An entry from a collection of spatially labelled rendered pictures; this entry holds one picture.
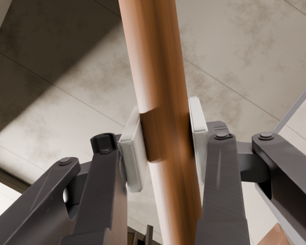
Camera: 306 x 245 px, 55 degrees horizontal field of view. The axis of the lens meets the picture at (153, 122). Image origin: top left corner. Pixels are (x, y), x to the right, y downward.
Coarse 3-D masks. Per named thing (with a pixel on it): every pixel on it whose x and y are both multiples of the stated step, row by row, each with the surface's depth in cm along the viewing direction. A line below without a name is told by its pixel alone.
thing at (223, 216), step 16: (208, 144) 13; (224, 144) 13; (208, 160) 11; (224, 160) 11; (208, 176) 10; (224, 176) 10; (240, 176) 10; (208, 192) 9; (224, 192) 9; (240, 192) 9; (208, 208) 9; (224, 208) 8; (240, 208) 8; (208, 224) 7; (224, 224) 7; (240, 224) 7; (208, 240) 7; (224, 240) 7; (240, 240) 6
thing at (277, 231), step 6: (276, 228) 213; (282, 228) 211; (270, 234) 215; (276, 234) 209; (282, 234) 204; (264, 240) 217; (270, 240) 212; (276, 240) 206; (282, 240) 201; (288, 240) 198
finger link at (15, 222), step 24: (72, 168) 13; (24, 192) 11; (48, 192) 11; (0, 216) 10; (24, 216) 10; (48, 216) 11; (72, 216) 13; (0, 240) 9; (24, 240) 9; (48, 240) 11
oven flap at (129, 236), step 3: (129, 234) 199; (132, 234) 200; (135, 234) 197; (129, 237) 196; (132, 237) 197; (135, 237) 195; (129, 240) 194; (132, 240) 194; (135, 240) 192; (129, 243) 191; (132, 243) 189; (135, 243) 190
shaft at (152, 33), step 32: (128, 0) 15; (160, 0) 15; (128, 32) 16; (160, 32) 15; (160, 64) 15; (160, 96) 16; (160, 128) 17; (160, 160) 17; (192, 160) 18; (160, 192) 18; (192, 192) 18; (160, 224) 20; (192, 224) 19
